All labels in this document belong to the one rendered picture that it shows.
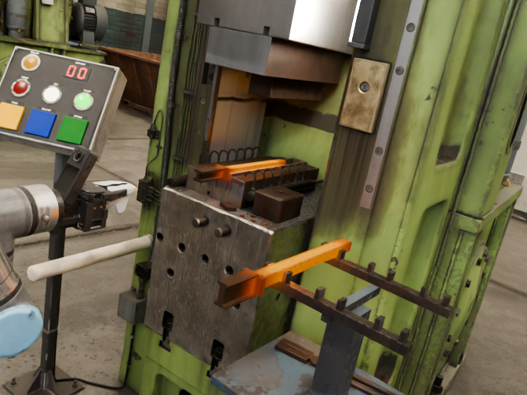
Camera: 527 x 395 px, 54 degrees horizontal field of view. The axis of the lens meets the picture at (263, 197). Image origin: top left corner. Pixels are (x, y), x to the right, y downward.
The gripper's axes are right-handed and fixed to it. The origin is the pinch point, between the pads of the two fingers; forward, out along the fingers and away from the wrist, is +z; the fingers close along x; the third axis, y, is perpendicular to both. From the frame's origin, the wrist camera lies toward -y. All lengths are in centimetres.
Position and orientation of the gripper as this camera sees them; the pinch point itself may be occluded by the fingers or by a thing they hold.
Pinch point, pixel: (130, 184)
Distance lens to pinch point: 116.0
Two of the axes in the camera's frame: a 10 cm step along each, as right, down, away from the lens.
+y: -1.9, 9.4, 2.8
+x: 8.1, 3.1, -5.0
